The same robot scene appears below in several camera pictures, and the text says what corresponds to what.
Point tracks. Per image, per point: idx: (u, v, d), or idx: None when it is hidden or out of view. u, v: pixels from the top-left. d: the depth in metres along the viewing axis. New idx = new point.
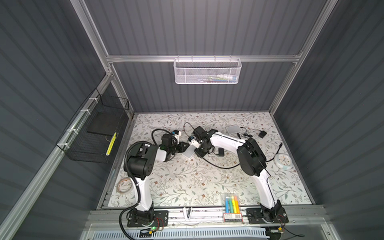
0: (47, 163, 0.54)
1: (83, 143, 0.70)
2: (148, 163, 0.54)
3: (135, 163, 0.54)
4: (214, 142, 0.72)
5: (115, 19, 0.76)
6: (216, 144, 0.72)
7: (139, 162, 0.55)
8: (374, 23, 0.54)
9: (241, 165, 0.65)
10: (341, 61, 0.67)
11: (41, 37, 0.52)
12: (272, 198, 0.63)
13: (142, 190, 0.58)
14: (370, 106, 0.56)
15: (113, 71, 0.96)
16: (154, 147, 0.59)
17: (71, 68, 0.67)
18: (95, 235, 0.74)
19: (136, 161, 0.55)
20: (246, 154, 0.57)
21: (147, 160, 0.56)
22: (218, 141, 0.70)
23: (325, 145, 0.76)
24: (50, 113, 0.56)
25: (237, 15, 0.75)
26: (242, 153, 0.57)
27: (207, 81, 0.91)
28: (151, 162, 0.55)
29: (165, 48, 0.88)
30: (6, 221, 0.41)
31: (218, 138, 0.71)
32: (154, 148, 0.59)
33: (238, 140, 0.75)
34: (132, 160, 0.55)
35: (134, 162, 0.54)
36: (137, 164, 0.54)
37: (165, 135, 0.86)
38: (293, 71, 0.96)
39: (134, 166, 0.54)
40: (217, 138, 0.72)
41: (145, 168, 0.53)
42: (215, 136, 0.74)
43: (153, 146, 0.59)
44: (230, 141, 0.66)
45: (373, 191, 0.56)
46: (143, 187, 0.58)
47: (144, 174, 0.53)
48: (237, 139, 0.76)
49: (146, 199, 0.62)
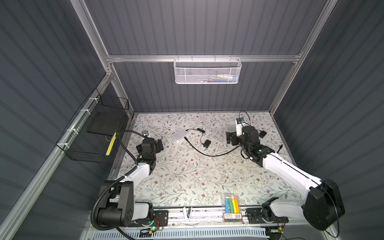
0: (47, 163, 0.54)
1: (82, 143, 0.70)
2: (126, 209, 0.42)
3: (108, 216, 0.42)
4: (271, 166, 0.56)
5: (115, 19, 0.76)
6: (272, 169, 0.56)
7: (113, 213, 0.42)
8: (374, 23, 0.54)
9: (306, 210, 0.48)
10: (341, 61, 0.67)
11: (40, 37, 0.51)
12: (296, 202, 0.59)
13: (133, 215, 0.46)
14: (370, 106, 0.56)
15: (113, 71, 0.96)
16: (127, 188, 0.44)
17: (71, 68, 0.67)
18: (95, 235, 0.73)
19: (111, 210, 0.43)
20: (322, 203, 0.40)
21: (123, 208, 0.42)
22: (275, 167, 0.54)
23: (325, 145, 0.75)
24: (50, 112, 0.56)
25: (237, 14, 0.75)
26: (319, 199, 0.41)
27: (207, 81, 0.91)
28: (129, 208, 0.43)
29: (164, 48, 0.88)
30: (6, 221, 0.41)
31: (277, 163, 0.55)
32: (127, 190, 0.44)
33: (308, 176, 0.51)
34: (104, 212, 0.43)
35: (106, 214, 0.42)
36: (110, 217, 0.42)
37: (145, 141, 0.70)
38: (293, 71, 0.96)
39: (107, 219, 0.42)
40: (274, 162, 0.55)
41: (123, 221, 0.41)
42: (273, 159, 0.57)
43: (126, 186, 0.45)
44: (295, 173, 0.50)
45: (373, 191, 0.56)
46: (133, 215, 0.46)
47: (124, 225, 0.41)
48: (307, 174, 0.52)
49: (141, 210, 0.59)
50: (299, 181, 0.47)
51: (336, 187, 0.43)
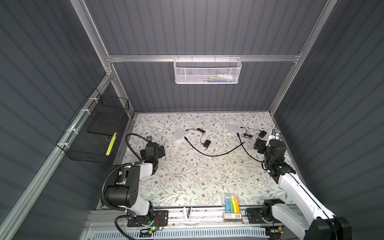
0: (47, 163, 0.54)
1: (82, 143, 0.70)
2: (131, 188, 0.46)
3: (114, 192, 0.45)
4: (286, 186, 0.56)
5: (114, 19, 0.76)
6: (286, 189, 0.56)
7: (120, 190, 0.46)
8: (374, 23, 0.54)
9: (306, 238, 0.46)
10: (341, 61, 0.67)
11: (40, 37, 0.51)
12: (301, 218, 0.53)
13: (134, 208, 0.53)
14: (370, 106, 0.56)
15: (113, 71, 0.96)
16: (134, 169, 0.49)
17: (71, 68, 0.67)
18: (95, 235, 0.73)
19: (117, 189, 0.46)
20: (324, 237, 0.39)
21: (130, 187, 0.46)
22: (290, 187, 0.54)
23: (325, 145, 0.76)
24: (50, 112, 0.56)
25: (237, 14, 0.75)
26: (321, 232, 0.39)
27: (207, 81, 0.91)
28: (134, 188, 0.46)
29: (164, 48, 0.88)
30: (6, 221, 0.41)
31: (293, 184, 0.54)
32: (134, 171, 0.49)
33: (321, 206, 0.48)
34: (111, 190, 0.46)
35: (113, 191, 0.46)
36: (116, 194, 0.45)
37: (149, 144, 0.76)
38: (293, 71, 0.96)
39: (113, 196, 0.45)
40: (291, 183, 0.54)
41: (128, 197, 0.45)
42: (290, 180, 0.55)
43: (133, 168, 0.50)
44: (307, 199, 0.48)
45: (373, 191, 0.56)
46: (136, 205, 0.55)
47: (128, 204, 0.44)
48: (320, 204, 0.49)
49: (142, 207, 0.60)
50: (309, 207, 0.46)
51: (348, 228, 0.40)
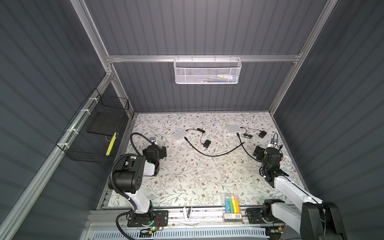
0: (47, 163, 0.55)
1: (82, 143, 0.70)
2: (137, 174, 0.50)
3: (121, 177, 0.49)
4: (280, 186, 0.60)
5: (114, 19, 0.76)
6: (281, 190, 0.60)
7: (126, 175, 0.49)
8: (373, 23, 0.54)
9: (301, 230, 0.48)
10: (341, 61, 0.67)
11: (41, 37, 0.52)
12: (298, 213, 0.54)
13: (136, 200, 0.55)
14: (370, 106, 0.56)
15: (113, 71, 0.96)
16: (141, 159, 0.54)
17: (71, 69, 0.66)
18: (95, 235, 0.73)
19: (124, 175, 0.50)
20: (313, 218, 0.42)
21: (136, 173, 0.51)
22: (282, 186, 0.59)
23: (325, 145, 0.76)
24: (50, 113, 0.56)
25: (237, 14, 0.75)
26: (310, 213, 0.42)
27: (207, 81, 0.91)
28: (139, 175, 0.50)
29: (164, 48, 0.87)
30: (6, 221, 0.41)
31: (284, 182, 0.59)
32: (141, 160, 0.54)
33: (310, 195, 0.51)
34: (117, 174, 0.50)
35: (120, 176, 0.49)
36: (123, 178, 0.48)
37: (151, 146, 0.79)
38: (293, 71, 0.96)
39: (120, 180, 0.48)
40: (282, 181, 0.60)
41: (134, 182, 0.48)
42: (282, 179, 0.62)
43: (140, 158, 0.55)
44: (298, 191, 0.53)
45: (373, 191, 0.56)
46: (138, 196, 0.55)
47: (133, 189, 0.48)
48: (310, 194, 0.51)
49: (143, 203, 0.61)
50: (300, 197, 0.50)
51: (337, 211, 0.43)
